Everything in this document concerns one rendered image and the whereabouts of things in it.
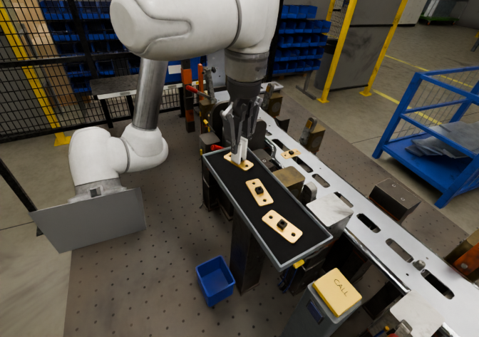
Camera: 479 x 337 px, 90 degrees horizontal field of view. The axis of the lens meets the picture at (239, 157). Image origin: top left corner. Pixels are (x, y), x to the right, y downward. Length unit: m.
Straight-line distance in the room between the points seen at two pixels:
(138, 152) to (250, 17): 0.79
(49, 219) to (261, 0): 0.91
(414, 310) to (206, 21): 0.67
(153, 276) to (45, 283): 1.12
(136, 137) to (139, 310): 0.63
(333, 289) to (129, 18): 0.52
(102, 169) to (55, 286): 1.10
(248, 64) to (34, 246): 2.01
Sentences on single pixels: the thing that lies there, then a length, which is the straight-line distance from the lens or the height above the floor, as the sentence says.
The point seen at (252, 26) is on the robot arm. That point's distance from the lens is 0.46.
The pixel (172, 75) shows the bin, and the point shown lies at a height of 1.07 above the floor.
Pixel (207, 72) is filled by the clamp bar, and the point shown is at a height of 1.20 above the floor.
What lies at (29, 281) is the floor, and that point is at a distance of 2.09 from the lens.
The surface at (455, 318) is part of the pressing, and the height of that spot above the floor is 1.00.
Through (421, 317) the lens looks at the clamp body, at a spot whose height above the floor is 1.06.
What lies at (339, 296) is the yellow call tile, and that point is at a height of 1.16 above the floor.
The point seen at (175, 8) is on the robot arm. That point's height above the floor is 1.54.
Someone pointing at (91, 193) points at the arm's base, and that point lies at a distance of 1.03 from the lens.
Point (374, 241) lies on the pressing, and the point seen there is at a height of 1.00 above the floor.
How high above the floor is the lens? 1.59
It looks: 39 degrees down
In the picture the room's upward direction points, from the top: 5 degrees clockwise
